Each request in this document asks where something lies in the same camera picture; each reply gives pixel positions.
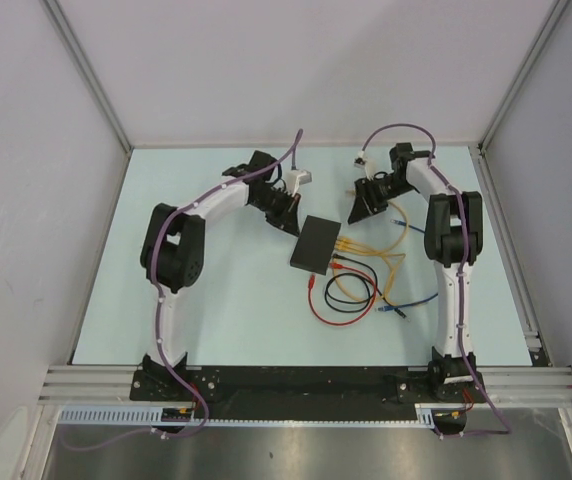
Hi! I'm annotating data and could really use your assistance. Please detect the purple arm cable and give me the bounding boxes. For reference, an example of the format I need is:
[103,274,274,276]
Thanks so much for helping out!
[59,129,305,451]
[360,122,512,436]

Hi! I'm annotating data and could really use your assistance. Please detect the blue ethernet cable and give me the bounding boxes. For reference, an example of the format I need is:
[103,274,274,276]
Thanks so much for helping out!
[375,215,441,316]

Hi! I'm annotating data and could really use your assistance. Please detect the aluminium left corner post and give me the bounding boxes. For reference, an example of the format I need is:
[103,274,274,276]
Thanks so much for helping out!
[39,0,133,156]

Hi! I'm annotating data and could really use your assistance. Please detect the red ethernet cable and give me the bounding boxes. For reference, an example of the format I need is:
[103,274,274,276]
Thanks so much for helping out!
[306,263,382,327]

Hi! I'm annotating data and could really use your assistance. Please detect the aluminium front frame rail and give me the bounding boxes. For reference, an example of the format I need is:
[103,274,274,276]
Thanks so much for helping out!
[40,365,572,408]

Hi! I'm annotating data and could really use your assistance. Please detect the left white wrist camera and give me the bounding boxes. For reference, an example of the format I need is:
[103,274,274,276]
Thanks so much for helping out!
[283,169,312,196]

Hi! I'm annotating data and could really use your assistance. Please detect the aluminium right corner post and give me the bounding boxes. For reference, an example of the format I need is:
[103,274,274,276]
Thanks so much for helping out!
[477,0,572,154]

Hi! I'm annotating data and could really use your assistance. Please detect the black ethernet cable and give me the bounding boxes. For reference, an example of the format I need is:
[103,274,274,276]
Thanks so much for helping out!
[322,253,410,321]

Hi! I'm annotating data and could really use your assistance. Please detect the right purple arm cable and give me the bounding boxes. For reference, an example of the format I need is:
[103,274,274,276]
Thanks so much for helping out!
[360,122,512,436]

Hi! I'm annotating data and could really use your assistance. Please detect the aluminium right frame rail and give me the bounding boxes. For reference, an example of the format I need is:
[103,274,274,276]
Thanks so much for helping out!
[468,144,552,367]

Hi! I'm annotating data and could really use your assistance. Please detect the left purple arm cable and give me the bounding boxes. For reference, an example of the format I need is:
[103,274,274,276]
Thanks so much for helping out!
[59,129,305,451]

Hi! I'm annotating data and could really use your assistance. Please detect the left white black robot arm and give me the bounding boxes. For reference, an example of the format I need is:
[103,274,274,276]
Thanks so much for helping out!
[140,151,312,400]

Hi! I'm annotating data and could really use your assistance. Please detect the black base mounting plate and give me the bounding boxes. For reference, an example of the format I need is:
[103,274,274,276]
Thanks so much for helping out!
[129,363,485,422]

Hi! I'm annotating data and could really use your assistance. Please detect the short yellow ethernet cable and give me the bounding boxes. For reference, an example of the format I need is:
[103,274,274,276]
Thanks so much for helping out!
[333,239,407,306]

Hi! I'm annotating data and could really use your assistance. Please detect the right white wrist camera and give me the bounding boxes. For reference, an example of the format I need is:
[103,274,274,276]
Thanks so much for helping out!
[353,150,377,180]

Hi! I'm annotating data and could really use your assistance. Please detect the black network switch box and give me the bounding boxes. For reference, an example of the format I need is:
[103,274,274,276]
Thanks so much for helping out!
[289,215,341,275]

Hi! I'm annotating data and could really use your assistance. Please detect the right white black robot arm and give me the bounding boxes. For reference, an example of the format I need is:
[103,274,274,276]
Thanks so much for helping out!
[348,143,483,401]

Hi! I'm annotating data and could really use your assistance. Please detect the aluminium frame rail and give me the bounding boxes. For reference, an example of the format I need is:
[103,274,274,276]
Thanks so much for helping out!
[40,365,572,408]
[468,144,552,367]

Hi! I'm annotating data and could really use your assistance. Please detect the aluminium corner post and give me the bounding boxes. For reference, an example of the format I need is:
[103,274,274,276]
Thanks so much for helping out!
[39,0,133,156]
[477,0,572,154]

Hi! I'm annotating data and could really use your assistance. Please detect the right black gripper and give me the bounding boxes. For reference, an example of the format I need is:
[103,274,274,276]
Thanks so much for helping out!
[347,176,414,224]

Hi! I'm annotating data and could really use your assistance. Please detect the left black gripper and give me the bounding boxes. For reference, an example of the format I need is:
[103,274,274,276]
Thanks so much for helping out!
[251,188,301,237]

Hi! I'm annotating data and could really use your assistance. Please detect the grey slotted cable duct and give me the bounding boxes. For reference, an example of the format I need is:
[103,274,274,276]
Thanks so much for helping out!
[59,405,434,429]

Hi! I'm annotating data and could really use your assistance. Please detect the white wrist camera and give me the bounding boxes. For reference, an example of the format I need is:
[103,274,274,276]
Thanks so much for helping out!
[283,169,312,196]
[353,150,377,180]

